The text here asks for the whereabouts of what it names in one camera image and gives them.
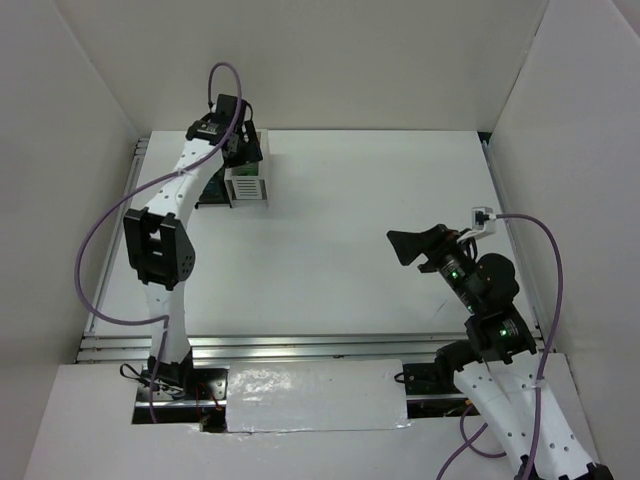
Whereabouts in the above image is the green curved lego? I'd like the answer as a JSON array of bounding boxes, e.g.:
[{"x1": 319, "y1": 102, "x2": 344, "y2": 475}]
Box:
[{"x1": 233, "y1": 162, "x2": 260, "y2": 177}]

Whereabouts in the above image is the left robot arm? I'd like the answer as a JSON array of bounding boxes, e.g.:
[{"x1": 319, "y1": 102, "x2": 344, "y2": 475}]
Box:
[{"x1": 123, "y1": 94, "x2": 263, "y2": 392}]

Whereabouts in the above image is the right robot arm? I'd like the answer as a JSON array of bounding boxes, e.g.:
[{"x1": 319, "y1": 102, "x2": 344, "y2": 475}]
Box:
[{"x1": 387, "y1": 224, "x2": 612, "y2": 479}]

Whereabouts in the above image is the white slotted container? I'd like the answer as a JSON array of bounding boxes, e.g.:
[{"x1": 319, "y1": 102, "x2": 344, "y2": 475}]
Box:
[{"x1": 224, "y1": 129, "x2": 271, "y2": 207}]

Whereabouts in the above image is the black slotted container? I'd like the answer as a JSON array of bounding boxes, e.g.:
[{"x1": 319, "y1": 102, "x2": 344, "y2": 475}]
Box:
[{"x1": 195, "y1": 168, "x2": 231, "y2": 209}]

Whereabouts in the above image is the white foil covered panel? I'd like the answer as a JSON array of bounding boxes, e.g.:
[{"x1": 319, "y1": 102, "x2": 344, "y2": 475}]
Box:
[{"x1": 226, "y1": 359, "x2": 410, "y2": 433}]

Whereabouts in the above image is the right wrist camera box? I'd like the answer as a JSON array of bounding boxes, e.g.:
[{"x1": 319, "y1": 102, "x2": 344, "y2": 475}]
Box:
[{"x1": 458, "y1": 207, "x2": 497, "y2": 243}]

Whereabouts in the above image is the aluminium right rail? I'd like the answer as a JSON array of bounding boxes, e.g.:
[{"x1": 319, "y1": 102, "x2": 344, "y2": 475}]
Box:
[{"x1": 477, "y1": 131, "x2": 539, "y2": 330}]

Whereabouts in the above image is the aluminium rail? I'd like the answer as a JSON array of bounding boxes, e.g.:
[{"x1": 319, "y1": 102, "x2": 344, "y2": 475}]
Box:
[
  {"x1": 93, "y1": 136, "x2": 150, "y2": 309},
  {"x1": 77, "y1": 332, "x2": 551, "y2": 361},
  {"x1": 477, "y1": 131, "x2": 539, "y2": 330}
]

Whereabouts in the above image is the aluminium left rail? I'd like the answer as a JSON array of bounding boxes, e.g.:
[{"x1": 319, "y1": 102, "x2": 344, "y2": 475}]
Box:
[{"x1": 93, "y1": 136, "x2": 150, "y2": 309}]

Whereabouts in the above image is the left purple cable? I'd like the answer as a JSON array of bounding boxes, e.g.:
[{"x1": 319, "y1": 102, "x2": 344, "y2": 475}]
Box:
[{"x1": 73, "y1": 62, "x2": 246, "y2": 426}]

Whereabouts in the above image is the aluminium front rail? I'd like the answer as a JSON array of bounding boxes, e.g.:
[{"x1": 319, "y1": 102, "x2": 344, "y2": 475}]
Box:
[{"x1": 77, "y1": 332, "x2": 551, "y2": 361}]

